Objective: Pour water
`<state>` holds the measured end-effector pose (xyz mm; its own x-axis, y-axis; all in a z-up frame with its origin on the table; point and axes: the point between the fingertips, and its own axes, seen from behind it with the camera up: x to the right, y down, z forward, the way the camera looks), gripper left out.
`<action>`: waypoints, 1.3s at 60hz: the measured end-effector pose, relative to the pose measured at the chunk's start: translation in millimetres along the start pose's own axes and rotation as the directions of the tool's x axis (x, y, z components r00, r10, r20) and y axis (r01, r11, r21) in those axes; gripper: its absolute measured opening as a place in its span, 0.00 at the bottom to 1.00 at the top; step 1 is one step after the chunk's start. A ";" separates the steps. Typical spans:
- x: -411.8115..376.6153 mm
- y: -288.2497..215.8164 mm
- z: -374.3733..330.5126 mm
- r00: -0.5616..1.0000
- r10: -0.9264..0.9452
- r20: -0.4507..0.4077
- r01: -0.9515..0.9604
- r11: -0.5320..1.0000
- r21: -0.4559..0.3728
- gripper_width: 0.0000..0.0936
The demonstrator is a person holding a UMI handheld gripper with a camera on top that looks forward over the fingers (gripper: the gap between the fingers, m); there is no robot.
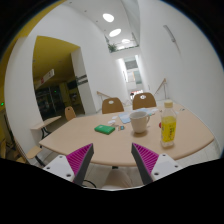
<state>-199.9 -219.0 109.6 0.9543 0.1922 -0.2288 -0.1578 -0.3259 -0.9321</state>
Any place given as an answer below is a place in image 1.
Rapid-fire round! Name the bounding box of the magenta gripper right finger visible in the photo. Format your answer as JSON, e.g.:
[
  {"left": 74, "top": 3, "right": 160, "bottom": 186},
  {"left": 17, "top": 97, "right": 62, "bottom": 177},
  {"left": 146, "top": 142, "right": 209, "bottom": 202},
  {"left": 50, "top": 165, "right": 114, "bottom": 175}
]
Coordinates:
[{"left": 131, "top": 143, "right": 182, "bottom": 185}]

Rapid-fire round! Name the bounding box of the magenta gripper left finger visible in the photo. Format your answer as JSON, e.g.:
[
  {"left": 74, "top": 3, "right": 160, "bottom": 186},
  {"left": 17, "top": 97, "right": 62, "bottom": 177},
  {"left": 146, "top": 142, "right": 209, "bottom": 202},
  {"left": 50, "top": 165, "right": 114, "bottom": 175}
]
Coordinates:
[{"left": 44, "top": 144, "right": 94, "bottom": 186}]

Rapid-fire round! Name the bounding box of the yellow drink bottle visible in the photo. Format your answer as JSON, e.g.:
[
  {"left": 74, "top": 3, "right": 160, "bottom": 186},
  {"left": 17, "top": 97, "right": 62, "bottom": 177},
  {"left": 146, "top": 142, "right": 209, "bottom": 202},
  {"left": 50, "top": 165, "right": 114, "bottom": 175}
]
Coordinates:
[{"left": 161, "top": 100, "right": 177, "bottom": 147}]

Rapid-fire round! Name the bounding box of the wooden chair near left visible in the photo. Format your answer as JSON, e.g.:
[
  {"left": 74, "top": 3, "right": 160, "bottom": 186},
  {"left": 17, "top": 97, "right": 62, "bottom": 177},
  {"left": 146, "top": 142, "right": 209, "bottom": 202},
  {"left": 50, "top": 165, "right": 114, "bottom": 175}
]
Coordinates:
[{"left": 15, "top": 140, "right": 45, "bottom": 167}]

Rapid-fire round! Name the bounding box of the green card box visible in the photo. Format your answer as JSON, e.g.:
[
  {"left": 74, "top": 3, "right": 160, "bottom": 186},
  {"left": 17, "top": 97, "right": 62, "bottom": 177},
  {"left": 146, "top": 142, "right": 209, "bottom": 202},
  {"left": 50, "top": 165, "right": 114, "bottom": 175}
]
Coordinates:
[{"left": 94, "top": 125, "right": 115, "bottom": 135}]

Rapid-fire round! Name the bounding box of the white ceramic mug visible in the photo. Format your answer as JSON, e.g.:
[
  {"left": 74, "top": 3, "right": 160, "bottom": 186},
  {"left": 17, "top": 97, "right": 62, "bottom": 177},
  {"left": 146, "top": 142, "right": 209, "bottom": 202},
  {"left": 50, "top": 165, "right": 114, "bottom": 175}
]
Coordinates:
[{"left": 130, "top": 111, "right": 150, "bottom": 134}]

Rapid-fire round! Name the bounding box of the small side desk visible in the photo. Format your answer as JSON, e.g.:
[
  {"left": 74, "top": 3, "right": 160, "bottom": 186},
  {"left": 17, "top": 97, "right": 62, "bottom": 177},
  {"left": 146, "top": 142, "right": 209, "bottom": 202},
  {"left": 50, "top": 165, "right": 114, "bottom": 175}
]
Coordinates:
[{"left": 31, "top": 116, "right": 60, "bottom": 139}]

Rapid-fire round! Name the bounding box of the small wooden chair far left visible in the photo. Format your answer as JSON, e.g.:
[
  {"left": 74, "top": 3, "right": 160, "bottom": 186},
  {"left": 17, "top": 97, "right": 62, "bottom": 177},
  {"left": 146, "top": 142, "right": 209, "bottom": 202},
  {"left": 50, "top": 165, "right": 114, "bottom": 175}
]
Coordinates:
[{"left": 65, "top": 106, "right": 76, "bottom": 121}]

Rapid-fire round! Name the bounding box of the light blue cloth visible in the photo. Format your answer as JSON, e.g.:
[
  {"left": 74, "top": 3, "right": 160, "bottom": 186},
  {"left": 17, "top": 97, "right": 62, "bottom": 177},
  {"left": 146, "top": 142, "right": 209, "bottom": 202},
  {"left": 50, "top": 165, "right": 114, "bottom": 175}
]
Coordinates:
[{"left": 119, "top": 108, "right": 153, "bottom": 124}]

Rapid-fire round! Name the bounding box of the wooden chair right back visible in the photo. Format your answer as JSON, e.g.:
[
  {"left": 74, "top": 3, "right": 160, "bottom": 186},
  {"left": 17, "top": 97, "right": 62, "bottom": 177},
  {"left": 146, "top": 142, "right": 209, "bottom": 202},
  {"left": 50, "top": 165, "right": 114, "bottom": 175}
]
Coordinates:
[{"left": 133, "top": 92, "right": 157, "bottom": 110}]

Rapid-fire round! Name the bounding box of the wooden chair left back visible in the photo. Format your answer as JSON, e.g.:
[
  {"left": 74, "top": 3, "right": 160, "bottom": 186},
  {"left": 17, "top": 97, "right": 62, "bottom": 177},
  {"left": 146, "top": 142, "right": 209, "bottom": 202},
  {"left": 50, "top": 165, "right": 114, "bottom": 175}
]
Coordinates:
[{"left": 102, "top": 97, "right": 124, "bottom": 114}]

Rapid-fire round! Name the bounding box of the hanging direction sign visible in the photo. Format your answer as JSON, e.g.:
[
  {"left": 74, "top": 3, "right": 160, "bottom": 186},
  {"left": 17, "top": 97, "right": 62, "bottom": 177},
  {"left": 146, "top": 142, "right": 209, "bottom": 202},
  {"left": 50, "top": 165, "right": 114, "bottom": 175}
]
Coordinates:
[{"left": 34, "top": 69, "right": 55, "bottom": 90}]

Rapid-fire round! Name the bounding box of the potted plant on balcony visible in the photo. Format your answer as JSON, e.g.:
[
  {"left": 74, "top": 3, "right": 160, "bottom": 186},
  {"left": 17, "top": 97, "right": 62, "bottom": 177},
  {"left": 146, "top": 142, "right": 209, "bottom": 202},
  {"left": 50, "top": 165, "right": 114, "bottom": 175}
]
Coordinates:
[{"left": 108, "top": 43, "right": 117, "bottom": 53}]

